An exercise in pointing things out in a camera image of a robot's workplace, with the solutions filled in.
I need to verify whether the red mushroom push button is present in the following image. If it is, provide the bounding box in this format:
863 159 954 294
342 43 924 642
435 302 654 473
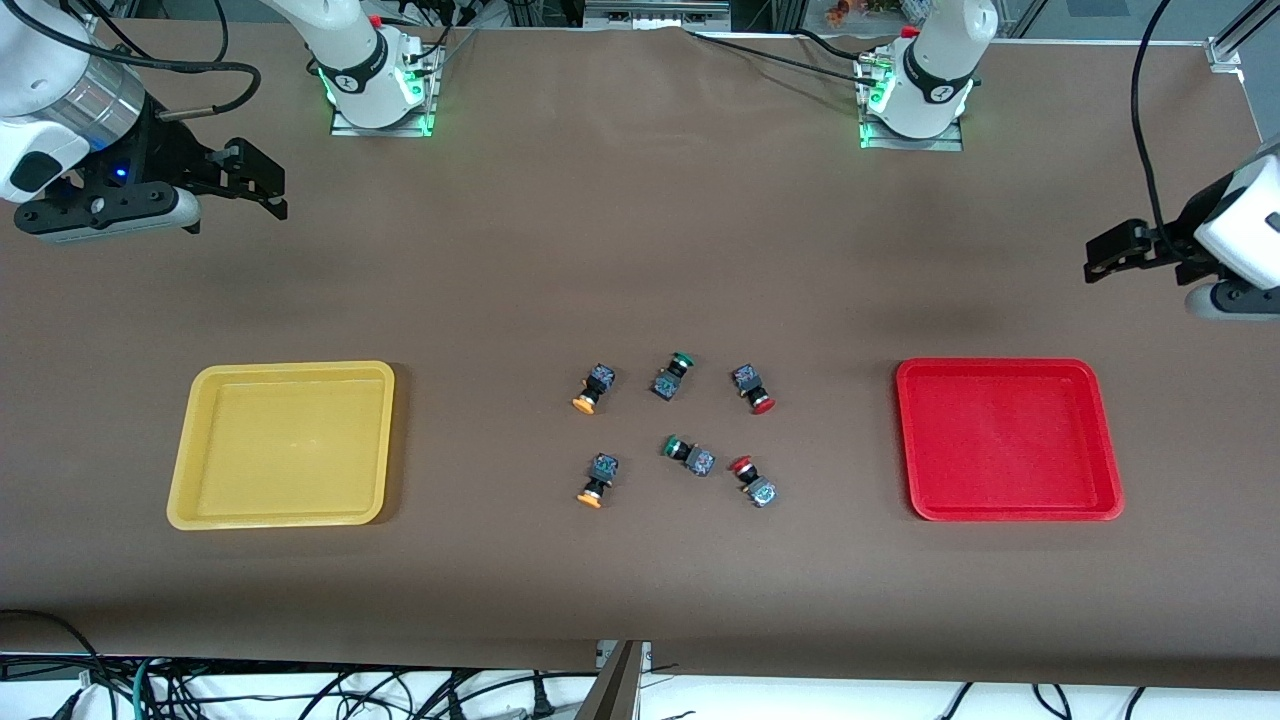
731 362 777 416
728 455 780 509

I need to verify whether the yellow mushroom push button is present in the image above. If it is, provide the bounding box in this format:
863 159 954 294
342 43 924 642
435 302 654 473
572 363 616 416
576 452 620 510

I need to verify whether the red plastic tray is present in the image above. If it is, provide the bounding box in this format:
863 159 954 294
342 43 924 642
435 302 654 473
895 357 1125 523

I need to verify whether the yellow plastic tray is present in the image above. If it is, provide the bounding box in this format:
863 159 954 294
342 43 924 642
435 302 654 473
166 360 396 531

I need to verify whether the brown table cover sheet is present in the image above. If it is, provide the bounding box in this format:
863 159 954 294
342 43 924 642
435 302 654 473
0 20 1280 691

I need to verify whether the green mushroom push button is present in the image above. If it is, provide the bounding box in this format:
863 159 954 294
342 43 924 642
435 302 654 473
661 434 717 478
650 351 697 402

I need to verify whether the metal table leg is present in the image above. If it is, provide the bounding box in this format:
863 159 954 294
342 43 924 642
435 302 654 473
575 640 646 720

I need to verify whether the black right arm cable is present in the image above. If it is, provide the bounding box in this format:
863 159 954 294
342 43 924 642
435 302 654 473
0 0 263 123

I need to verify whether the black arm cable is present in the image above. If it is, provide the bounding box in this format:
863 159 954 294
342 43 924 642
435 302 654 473
1129 0 1177 257
0 0 263 123

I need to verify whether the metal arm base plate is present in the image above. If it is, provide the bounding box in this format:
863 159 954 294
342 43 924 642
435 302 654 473
329 45 442 139
855 55 967 153

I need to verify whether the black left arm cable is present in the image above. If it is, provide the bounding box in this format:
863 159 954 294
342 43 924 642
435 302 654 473
1129 0 1177 257

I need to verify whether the aluminium frame profile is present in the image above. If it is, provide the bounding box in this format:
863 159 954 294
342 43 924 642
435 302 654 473
1205 0 1280 73

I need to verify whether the black cable on table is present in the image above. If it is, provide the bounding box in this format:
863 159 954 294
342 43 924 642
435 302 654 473
684 27 873 79

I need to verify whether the aluminium frame rail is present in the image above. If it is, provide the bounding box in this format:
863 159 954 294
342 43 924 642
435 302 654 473
583 0 732 32

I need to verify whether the green floor cable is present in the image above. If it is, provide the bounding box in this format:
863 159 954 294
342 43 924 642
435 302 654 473
128 655 163 720

